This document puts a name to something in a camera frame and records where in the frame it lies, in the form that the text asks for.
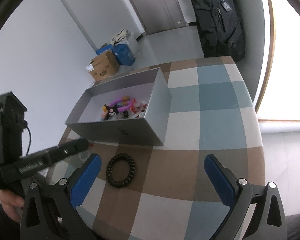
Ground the black spiral hair tie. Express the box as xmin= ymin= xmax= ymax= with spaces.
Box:
xmin=105 ymin=152 xmax=138 ymax=189

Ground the purple ring bracelet with charm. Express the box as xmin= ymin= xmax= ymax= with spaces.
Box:
xmin=107 ymin=95 xmax=132 ymax=112

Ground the red hair clip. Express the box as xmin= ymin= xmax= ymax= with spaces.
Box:
xmin=130 ymin=99 xmax=148 ymax=114

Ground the white round jewelry piece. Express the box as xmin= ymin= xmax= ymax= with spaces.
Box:
xmin=129 ymin=111 xmax=145 ymax=118

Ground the person's left hand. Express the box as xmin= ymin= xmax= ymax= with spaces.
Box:
xmin=0 ymin=190 xmax=25 ymax=223

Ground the checkered table cloth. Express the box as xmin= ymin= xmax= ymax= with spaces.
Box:
xmin=47 ymin=56 xmax=265 ymax=239

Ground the black cartoon character charm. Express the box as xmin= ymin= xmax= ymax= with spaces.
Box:
xmin=102 ymin=103 xmax=124 ymax=121

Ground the grey rectangular storage box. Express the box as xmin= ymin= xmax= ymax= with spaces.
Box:
xmin=65 ymin=68 xmax=172 ymax=146

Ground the brown cardboard box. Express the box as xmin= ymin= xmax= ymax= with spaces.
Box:
xmin=86 ymin=50 xmax=120 ymax=81

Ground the blue cardboard box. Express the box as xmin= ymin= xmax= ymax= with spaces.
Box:
xmin=96 ymin=44 xmax=135 ymax=66

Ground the black backpack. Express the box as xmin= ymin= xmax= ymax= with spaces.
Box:
xmin=191 ymin=0 xmax=245 ymax=62

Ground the cream tote bag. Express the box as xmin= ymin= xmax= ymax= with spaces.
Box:
xmin=110 ymin=29 xmax=134 ymax=46

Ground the grey door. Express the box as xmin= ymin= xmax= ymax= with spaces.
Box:
xmin=129 ymin=0 xmax=187 ymax=35

